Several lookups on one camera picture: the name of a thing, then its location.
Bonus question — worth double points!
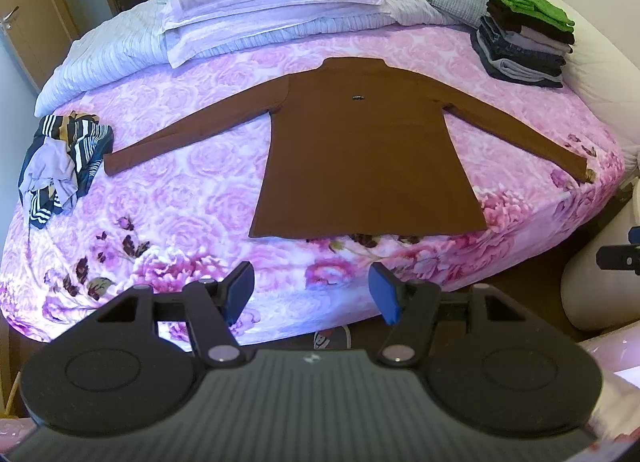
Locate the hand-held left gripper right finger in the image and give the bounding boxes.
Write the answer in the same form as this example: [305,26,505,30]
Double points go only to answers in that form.
[367,262,543,368]

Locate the slipper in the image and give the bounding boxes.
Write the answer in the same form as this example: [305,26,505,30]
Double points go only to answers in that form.
[312,326,354,351]

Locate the brown long-sleeved sweater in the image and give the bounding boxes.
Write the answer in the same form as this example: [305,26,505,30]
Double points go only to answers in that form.
[103,56,590,239]

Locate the lavender garment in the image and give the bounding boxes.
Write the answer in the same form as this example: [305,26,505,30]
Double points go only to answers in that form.
[25,137,80,209]

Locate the wooden door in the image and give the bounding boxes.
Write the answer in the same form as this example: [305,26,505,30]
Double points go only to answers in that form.
[0,0,82,92]

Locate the white round ottoman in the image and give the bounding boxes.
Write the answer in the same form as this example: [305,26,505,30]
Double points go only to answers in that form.
[560,236,640,331]

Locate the navy striped garment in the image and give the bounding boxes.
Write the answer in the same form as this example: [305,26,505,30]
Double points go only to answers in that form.
[17,112,115,229]

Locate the grey striped quilt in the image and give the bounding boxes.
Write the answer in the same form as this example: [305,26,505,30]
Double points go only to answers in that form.
[35,0,482,119]

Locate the stack of folded clothes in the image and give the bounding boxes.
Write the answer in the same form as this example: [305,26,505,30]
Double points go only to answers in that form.
[470,0,577,89]

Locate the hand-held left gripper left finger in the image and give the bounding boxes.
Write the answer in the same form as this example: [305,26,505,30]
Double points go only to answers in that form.
[95,262,257,368]

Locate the white padded headboard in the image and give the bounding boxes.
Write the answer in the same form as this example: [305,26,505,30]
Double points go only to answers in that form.
[452,0,640,155]

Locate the wooden stick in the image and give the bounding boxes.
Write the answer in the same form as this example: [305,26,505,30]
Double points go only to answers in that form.
[2,373,22,418]

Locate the pink floral bed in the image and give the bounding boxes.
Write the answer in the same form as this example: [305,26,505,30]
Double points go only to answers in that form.
[0,24,627,343]

